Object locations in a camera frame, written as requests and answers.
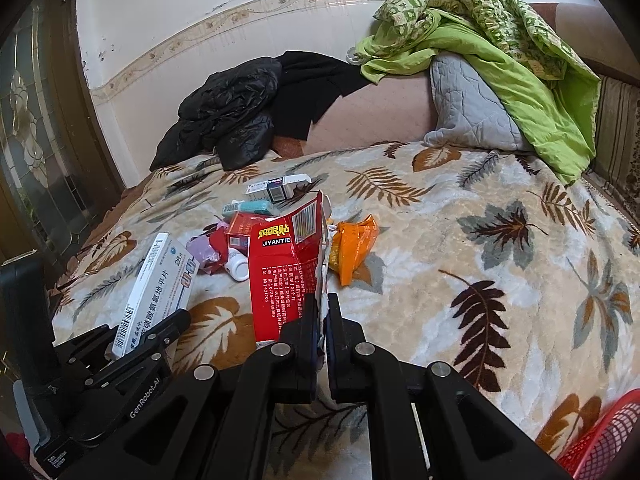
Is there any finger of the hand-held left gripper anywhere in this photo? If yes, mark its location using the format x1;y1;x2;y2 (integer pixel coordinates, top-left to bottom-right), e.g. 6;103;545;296
52;324;115;367
82;308;192;397

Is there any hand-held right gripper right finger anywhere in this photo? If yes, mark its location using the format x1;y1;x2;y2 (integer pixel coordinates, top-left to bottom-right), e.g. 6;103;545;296
322;292;576;480

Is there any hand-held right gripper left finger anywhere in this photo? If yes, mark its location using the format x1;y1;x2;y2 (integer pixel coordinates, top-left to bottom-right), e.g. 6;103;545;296
60;294;323;480

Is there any long white medicine box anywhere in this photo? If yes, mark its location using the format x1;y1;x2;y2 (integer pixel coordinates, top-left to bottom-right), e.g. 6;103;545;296
112;232;201;361

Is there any torn red packet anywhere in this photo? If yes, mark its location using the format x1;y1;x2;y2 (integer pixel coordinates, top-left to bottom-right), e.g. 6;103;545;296
247;191;331;356

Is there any red cigarette box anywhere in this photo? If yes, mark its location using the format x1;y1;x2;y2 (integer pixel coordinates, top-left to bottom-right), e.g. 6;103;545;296
226;211;278;251

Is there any teal tissue packet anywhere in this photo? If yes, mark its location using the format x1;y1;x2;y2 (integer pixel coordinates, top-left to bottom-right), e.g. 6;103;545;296
221;197;273;216

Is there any orange foil packet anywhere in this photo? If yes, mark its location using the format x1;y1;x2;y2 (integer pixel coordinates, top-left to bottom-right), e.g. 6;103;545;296
327;214;381;287

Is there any purple wrapper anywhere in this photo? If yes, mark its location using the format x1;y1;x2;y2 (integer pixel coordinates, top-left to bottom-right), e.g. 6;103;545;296
186;234;221;275

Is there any white plastic bottle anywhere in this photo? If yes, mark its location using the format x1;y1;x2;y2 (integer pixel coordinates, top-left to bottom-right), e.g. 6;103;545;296
223;247;249;282

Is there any dark red wrapper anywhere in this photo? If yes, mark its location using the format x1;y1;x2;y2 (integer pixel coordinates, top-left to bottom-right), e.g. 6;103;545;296
207;217;232;262

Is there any small white and blue box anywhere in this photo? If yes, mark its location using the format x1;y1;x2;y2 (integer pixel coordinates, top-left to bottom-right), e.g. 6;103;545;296
245;173;313;203

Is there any leaf-print blanket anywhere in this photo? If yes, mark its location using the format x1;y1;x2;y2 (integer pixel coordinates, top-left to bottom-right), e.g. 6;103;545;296
50;140;640;480

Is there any wooden door with glass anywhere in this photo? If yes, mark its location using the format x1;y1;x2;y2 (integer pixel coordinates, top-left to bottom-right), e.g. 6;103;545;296
0;0;126;271

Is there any pink sofa backrest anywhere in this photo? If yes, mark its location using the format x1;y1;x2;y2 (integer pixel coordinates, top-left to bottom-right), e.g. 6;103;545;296
272;67;438;161

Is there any black puffer jacket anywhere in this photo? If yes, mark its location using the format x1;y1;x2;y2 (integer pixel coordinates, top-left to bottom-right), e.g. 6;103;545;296
149;56;283;172

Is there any black cloth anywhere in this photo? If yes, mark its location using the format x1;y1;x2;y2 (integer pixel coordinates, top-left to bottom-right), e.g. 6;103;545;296
272;51;371;142

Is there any grey quilted pillow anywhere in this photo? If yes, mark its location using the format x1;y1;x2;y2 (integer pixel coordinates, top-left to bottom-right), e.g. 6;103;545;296
424;54;536;153

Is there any red plastic basket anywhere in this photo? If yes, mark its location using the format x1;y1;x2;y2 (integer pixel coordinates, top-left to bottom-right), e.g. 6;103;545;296
555;390;640;480

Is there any green patterned quilt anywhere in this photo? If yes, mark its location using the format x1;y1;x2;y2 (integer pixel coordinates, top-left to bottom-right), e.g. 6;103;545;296
359;0;602;187

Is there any striped cushion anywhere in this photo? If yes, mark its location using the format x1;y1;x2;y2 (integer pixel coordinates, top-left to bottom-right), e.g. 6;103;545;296
585;75;640;201

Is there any brown cushion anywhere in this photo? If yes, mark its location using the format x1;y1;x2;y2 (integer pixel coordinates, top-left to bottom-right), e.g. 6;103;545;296
530;2;608;78

